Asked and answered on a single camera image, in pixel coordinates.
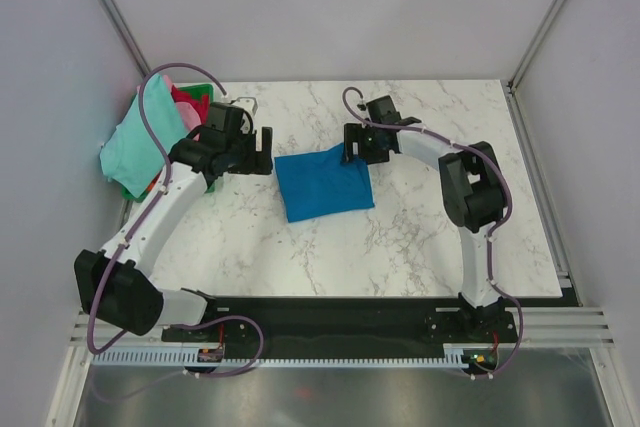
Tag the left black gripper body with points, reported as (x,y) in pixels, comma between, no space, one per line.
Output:
(244,157)

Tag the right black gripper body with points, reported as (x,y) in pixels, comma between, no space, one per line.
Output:
(369,149)

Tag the green plastic bin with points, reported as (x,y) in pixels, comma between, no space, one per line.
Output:
(212,92)

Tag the blue t shirt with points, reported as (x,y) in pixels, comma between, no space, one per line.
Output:
(317,184)

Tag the teal t shirt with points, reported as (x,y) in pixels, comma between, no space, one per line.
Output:
(130,157)

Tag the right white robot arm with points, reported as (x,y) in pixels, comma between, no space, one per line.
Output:
(475,195)

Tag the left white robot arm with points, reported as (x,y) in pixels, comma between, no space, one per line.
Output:
(114,283)

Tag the dark red t shirt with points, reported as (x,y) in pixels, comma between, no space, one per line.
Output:
(197,96)

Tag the orange t shirt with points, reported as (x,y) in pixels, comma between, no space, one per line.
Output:
(153,183)

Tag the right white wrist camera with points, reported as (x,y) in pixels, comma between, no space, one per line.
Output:
(362,105)

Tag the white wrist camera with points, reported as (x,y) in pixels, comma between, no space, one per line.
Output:
(362,105)
(248,103)

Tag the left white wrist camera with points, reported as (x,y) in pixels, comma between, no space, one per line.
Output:
(248,103)

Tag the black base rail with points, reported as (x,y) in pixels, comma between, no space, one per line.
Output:
(358,327)

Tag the white slotted cable duct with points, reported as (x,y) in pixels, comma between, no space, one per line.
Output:
(200,357)

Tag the left aluminium frame post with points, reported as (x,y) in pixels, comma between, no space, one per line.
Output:
(125,34)

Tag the aluminium frame post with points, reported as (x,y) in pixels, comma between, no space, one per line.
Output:
(541,33)
(125,34)

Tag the aluminium front rail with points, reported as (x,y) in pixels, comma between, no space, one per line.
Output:
(544,327)

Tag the right aluminium frame post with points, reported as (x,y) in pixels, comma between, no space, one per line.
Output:
(541,33)

